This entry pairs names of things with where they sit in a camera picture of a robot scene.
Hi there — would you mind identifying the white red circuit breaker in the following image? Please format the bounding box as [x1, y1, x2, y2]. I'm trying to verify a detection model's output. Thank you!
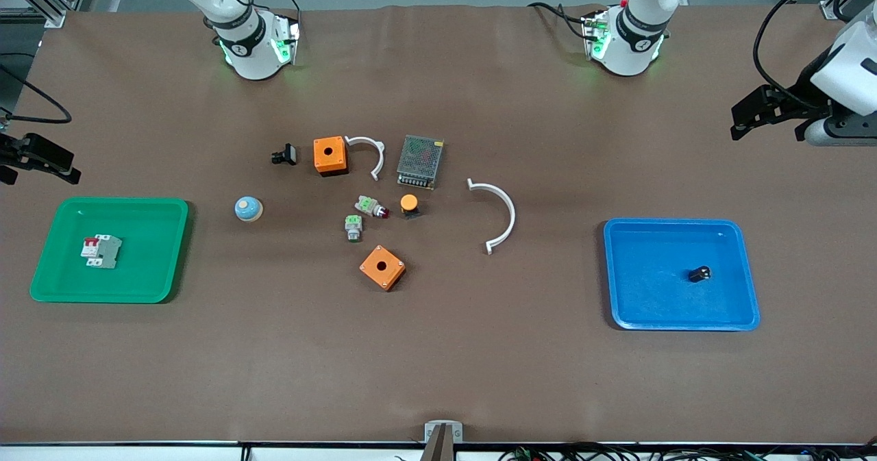
[81, 234, 123, 270]

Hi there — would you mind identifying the green plastic tray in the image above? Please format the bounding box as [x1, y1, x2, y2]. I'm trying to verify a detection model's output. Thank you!
[29, 197, 189, 304]

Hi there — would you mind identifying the blue dome button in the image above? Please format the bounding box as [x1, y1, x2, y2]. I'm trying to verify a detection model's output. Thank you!
[234, 196, 264, 223]

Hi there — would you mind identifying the blue plastic tray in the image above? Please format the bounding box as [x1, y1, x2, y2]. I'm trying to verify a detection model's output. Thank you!
[603, 219, 761, 332]

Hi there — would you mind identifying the large white curved clip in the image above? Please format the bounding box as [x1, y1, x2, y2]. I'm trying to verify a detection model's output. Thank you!
[467, 178, 517, 255]

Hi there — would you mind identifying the red tipped green pushbutton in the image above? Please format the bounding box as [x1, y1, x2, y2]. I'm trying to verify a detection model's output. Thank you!
[354, 195, 390, 219]

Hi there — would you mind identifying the small white curved clip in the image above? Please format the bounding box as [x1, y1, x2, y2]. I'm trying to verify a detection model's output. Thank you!
[345, 135, 386, 182]

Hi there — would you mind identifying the metal mesh power supply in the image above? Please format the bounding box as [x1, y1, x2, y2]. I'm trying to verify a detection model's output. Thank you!
[396, 134, 445, 190]

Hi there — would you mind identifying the brown table cover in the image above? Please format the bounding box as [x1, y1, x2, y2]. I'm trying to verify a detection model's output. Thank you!
[0, 3, 877, 446]

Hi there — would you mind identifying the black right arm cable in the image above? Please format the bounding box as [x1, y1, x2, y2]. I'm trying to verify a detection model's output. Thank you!
[0, 64, 73, 125]

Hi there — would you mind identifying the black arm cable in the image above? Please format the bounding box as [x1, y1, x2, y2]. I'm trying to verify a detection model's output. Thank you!
[752, 0, 877, 110]
[0, 64, 73, 125]

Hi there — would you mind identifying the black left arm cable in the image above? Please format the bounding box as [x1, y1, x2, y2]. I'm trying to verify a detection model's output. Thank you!
[752, 0, 877, 110]

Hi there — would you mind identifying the black left base cable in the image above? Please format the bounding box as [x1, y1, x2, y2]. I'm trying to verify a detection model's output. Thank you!
[528, 1, 593, 40]

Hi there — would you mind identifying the orange button enclosure box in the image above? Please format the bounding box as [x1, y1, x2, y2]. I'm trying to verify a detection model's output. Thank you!
[359, 245, 406, 292]
[313, 136, 348, 177]

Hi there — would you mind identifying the black cable bundle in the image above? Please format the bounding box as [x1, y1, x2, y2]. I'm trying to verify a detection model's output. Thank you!
[497, 443, 877, 461]

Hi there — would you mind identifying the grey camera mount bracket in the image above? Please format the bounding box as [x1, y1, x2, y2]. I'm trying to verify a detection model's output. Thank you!
[419, 420, 464, 461]

